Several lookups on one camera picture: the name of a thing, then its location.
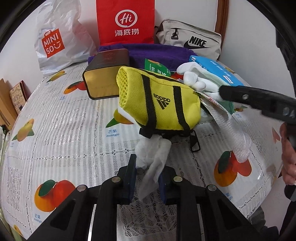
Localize white tissue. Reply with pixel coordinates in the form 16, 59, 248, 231
135, 135, 171, 200

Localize blue tissue pack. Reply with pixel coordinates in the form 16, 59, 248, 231
189, 55, 244, 86

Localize yellow Adidas pouch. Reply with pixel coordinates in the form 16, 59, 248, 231
116, 66, 201, 138

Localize white glove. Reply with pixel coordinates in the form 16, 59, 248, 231
177, 62, 219, 93

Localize green white packet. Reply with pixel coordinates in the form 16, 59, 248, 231
144, 59, 171, 77

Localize person's right hand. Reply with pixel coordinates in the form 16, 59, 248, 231
280, 123, 296, 185

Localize fruit print tablecloth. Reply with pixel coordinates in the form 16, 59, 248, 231
1, 62, 282, 240

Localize grey Nike waist bag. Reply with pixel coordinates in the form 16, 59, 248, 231
156, 19, 222, 60

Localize dark green gold tin box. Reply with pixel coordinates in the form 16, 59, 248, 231
82, 49, 130, 100

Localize purple towel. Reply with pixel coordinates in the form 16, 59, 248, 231
98, 44, 195, 71

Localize brown cardboard boxes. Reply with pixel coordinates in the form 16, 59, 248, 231
1, 78, 28, 130

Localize white Miniso plastic bag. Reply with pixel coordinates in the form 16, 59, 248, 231
34, 1, 96, 76

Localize red Haidilao paper bag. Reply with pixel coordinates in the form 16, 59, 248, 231
96, 0, 155, 46

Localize brown wooden door frame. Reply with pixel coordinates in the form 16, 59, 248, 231
215, 0, 229, 46

